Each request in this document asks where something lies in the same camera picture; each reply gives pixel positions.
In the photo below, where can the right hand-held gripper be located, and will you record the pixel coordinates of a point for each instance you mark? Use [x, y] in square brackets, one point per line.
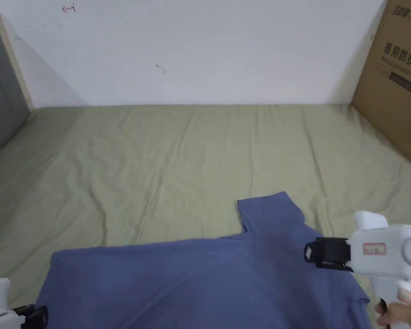
[380, 250]

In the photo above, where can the brown cardboard carton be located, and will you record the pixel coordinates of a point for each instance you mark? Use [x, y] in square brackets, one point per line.
[394, 96]

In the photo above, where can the blue shirt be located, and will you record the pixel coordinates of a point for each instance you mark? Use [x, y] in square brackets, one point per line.
[191, 281]

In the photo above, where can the person's right hand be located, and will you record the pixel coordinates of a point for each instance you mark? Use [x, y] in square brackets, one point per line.
[404, 317]

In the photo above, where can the bed with pale green sheet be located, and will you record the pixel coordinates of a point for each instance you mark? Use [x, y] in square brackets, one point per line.
[150, 154]

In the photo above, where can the grey padded headboard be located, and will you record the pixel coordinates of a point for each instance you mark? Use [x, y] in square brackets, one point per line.
[1, 85]

